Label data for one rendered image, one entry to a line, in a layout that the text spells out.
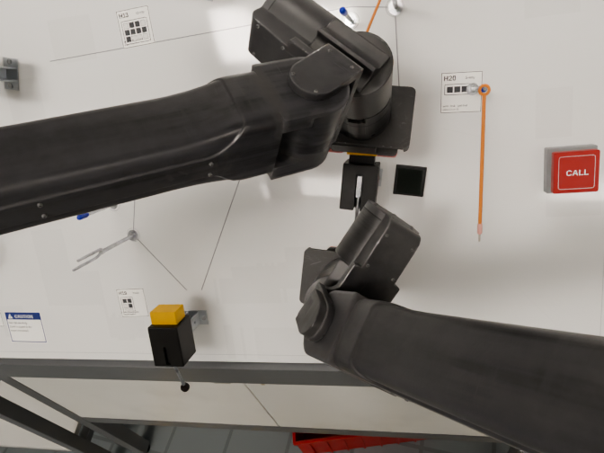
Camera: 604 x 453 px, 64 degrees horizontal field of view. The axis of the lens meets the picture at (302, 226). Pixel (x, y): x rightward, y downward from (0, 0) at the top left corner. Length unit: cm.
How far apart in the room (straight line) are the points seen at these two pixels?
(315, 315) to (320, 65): 19
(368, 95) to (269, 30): 10
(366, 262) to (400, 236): 4
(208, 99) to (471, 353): 23
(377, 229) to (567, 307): 38
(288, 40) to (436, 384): 28
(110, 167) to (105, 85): 48
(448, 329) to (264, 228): 47
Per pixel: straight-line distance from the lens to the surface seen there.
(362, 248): 44
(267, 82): 36
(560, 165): 66
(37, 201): 32
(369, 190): 59
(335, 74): 37
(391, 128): 51
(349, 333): 36
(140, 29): 76
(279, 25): 44
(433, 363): 29
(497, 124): 67
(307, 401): 107
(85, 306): 91
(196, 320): 80
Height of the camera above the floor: 158
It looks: 50 degrees down
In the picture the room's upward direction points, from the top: 19 degrees counter-clockwise
